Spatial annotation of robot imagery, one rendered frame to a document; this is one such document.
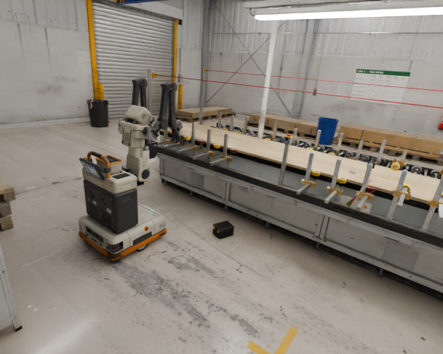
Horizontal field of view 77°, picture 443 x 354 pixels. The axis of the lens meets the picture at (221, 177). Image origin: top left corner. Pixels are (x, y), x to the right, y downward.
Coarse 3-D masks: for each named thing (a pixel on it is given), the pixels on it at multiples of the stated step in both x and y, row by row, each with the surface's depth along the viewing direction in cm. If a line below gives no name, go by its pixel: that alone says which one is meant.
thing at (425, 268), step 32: (160, 160) 428; (256, 160) 324; (192, 192) 414; (224, 192) 366; (256, 192) 340; (320, 192) 287; (352, 192) 268; (384, 192) 251; (288, 224) 322; (320, 224) 296; (416, 224) 242; (352, 256) 286; (384, 256) 267; (416, 256) 251; (416, 288) 257
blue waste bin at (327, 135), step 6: (324, 120) 765; (330, 120) 805; (336, 120) 790; (318, 126) 790; (324, 126) 770; (330, 126) 765; (336, 126) 775; (324, 132) 776; (330, 132) 772; (324, 138) 781; (330, 138) 781; (324, 144) 787; (330, 144) 792
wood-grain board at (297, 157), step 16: (208, 128) 436; (240, 144) 356; (256, 144) 362; (272, 144) 369; (272, 160) 306; (288, 160) 305; (304, 160) 310; (320, 160) 315; (336, 160) 320; (352, 160) 326; (352, 176) 271; (384, 176) 279; (416, 176) 287; (416, 192) 244; (432, 192) 247
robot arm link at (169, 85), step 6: (162, 84) 256; (168, 84) 256; (162, 90) 257; (168, 90) 258; (162, 96) 258; (162, 102) 259; (162, 108) 260; (162, 114) 262; (162, 120) 263; (162, 126) 262
